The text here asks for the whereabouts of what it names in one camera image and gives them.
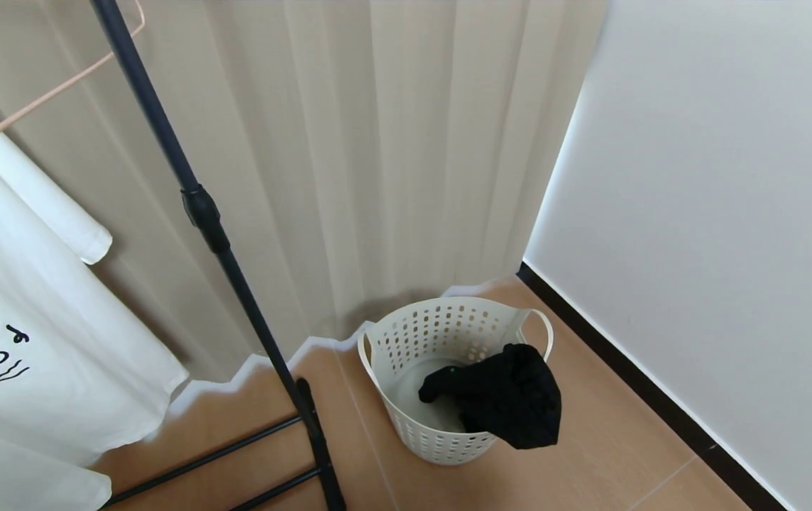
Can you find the black garment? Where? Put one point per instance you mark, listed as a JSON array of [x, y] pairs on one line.
[[512, 404]]

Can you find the black clothes rack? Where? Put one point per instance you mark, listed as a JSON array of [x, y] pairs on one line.
[[200, 209]]

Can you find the white printed T-shirt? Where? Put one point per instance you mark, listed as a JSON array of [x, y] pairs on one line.
[[58, 369]]

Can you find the pink clothes hanger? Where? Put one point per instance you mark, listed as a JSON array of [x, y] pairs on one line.
[[44, 98]]

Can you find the white laundry basket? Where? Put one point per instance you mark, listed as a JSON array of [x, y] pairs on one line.
[[434, 326]]

